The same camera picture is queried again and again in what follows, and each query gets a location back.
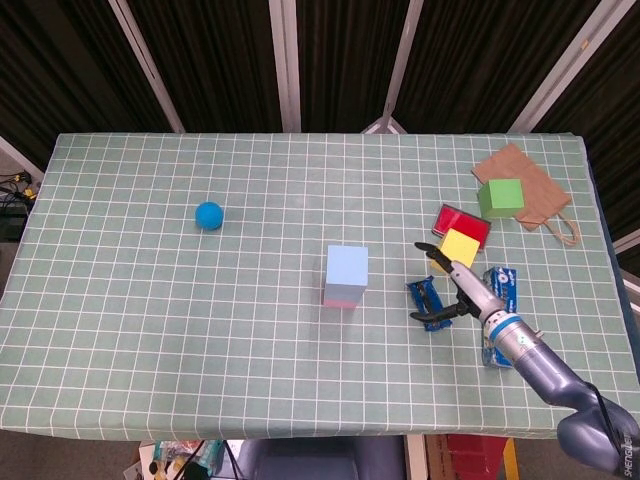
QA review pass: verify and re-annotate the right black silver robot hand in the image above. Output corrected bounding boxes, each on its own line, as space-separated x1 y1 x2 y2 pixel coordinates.
409 242 507 324

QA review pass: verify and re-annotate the yellow cube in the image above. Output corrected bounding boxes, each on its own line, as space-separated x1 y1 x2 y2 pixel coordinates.
430 228 482 275

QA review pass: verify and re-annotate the green cube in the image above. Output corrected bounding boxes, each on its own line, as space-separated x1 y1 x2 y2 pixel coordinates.
476 178 525 220

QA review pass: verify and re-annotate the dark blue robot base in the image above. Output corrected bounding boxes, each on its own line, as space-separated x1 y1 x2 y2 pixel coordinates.
234 437 406 480

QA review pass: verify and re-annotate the long blue snack package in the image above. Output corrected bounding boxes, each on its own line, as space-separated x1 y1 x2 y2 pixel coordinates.
480 266 519 370

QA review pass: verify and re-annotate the small blue snack wrapper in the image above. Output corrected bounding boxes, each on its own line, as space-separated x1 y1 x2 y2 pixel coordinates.
405 277 454 332

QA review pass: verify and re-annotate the red flat tin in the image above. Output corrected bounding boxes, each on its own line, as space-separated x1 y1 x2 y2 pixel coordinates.
430 203 492 251

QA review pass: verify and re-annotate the brown paper bag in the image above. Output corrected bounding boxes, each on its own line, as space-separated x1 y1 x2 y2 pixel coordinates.
471 143 582 247

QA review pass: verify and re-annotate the red box under table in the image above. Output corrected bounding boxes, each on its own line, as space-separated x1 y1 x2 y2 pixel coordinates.
424 433 517 480

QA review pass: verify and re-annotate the white table leg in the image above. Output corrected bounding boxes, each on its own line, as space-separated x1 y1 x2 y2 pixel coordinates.
403 434 426 480

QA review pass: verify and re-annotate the blue ball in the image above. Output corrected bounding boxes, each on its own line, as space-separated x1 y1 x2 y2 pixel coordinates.
194 200 225 232

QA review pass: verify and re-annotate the green checked tablecloth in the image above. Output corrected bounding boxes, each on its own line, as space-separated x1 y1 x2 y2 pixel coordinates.
0 132 634 442

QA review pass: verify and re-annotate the black pleated curtain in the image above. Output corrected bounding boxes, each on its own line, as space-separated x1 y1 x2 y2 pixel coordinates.
0 0 640 241

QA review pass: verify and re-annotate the white frame post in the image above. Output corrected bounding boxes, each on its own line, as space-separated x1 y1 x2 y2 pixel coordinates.
268 0 303 134
108 0 187 134
359 0 431 135
507 0 614 134

